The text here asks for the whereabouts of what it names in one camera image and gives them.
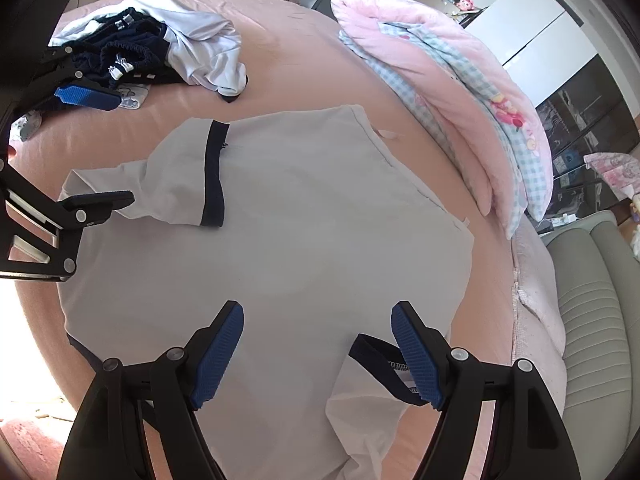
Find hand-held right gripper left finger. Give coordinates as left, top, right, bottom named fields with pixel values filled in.
left=57, top=301, right=246, bottom=480

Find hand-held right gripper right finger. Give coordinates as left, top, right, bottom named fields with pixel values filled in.
left=390, top=301, right=583, bottom=480

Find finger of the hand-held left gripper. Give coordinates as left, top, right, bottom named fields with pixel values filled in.
left=0, top=159, right=137, bottom=283
left=27, top=44, right=122, bottom=112

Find navy shorts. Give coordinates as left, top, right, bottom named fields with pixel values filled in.
left=67, top=7, right=187, bottom=87

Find white shirt with navy trim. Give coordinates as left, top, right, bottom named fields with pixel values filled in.
left=56, top=104, right=476, bottom=480

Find small white printed cloth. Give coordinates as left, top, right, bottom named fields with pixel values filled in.
left=11, top=112, right=43, bottom=142
left=116, top=82, right=151, bottom=110

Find grey padded headboard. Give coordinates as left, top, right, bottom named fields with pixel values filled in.
left=542, top=209, right=640, bottom=463

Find pink bed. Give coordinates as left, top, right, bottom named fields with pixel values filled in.
left=10, top=0, right=531, bottom=480

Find pink printed cloth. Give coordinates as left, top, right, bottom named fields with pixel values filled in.
left=584, top=151, right=640, bottom=196

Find pink checked folded quilt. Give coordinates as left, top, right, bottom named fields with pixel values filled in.
left=330, top=0, right=555, bottom=241

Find dark glass cabinet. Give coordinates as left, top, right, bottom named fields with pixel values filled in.
left=534, top=55, right=640, bottom=223

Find white wardrobe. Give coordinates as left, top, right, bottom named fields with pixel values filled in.
left=467, top=0, right=601, bottom=68

